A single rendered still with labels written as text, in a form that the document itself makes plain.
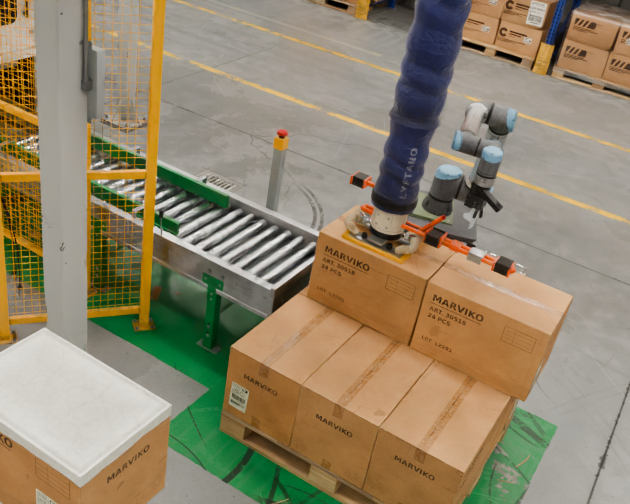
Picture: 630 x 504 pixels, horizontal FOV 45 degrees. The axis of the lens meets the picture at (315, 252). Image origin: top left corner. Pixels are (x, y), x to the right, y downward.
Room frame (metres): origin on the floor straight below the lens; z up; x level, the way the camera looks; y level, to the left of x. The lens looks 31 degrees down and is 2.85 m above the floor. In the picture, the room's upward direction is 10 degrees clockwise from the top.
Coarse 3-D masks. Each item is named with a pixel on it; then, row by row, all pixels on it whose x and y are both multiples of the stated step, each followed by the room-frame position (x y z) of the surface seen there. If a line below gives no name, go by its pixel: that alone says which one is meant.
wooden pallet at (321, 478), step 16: (224, 416) 2.80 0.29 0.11; (512, 416) 3.16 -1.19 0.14; (224, 432) 2.80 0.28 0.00; (240, 432) 2.76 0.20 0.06; (256, 432) 2.72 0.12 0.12; (256, 448) 2.72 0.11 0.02; (272, 448) 2.73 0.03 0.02; (288, 448) 2.64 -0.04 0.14; (288, 464) 2.65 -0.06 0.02; (304, 464) 2.67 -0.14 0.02; (304, 480) 2.59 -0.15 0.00; (320, 480) 2.55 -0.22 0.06; (336, 480) 2.52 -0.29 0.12; (336, 496) 2.51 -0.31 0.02; (352, 496) 2.53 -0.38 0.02; (368, 496) 2.44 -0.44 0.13; (464, 496) 2.56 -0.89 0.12
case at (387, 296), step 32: (320, 256) 3.31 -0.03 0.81; (352, 256) 3.23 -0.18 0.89; (416, 256) 3.26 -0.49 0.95; (448, 256) 3.32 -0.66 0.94; (320, 288) 3.29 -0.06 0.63; (352, 288) 3.22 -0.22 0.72; (384, 288) 3.15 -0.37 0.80; (416, 288) 3.08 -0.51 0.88; (384, 320) 3.13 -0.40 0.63; (416, 320) 3.08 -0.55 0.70
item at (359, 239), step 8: (344, 232) 3.32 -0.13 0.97; (360, 232) 3.34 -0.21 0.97; (352, 240) 3.27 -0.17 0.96; (360, 240) 3.27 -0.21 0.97; (368, 248) 3.23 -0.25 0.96; (376, 248) 3.23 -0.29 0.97; (384, 248) 3.23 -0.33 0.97; (392, 248) 3.25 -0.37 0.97; (384, 256) 3.19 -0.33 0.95; (392, 256) 3.18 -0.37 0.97; (400, 256) 3.19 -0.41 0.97; (408, 256) 3.22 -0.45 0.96
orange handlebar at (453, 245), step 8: (368, 184) 3.69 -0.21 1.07; (368, 208) 3.42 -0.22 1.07; (416, 232) 3.26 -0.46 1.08; (424, 232) 3.26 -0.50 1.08; (448, 240) 3.23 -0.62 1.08; (456, 240) 3.23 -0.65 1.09; (456, 248) 3.17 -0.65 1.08; (464, 248) 3.19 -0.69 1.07; (488, 256) 3.15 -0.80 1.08; (488, 264) 3.10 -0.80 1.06; (512, 272) 3.06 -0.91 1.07
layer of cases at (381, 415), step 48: (288, 336) 2.97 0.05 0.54; (336, 336) 3.04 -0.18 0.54; (384, 336) 3.11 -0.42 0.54; (240, 384) 2.78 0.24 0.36; (288, 384) 2.67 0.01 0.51; (336, 384) 2.68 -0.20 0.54; (384, 384) 2.74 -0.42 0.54; (432, 384) 2.81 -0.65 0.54; (480, 384) 2.87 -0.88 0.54; (288, 432) 2.65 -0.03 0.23; (336, 432) 2.54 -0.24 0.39; (384, 432) 2.45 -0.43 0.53; (432, 432) 2.49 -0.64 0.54; (480, 432) 2.54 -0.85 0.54; (384, 480) 2.42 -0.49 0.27; (432, 480) 2.34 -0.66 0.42
